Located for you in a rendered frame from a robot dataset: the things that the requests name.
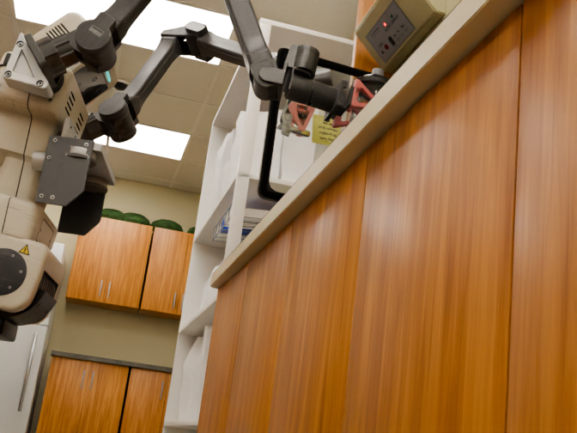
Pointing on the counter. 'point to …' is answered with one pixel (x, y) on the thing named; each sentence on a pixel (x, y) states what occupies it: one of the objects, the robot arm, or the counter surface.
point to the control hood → (433, 14)
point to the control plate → (379, 37)
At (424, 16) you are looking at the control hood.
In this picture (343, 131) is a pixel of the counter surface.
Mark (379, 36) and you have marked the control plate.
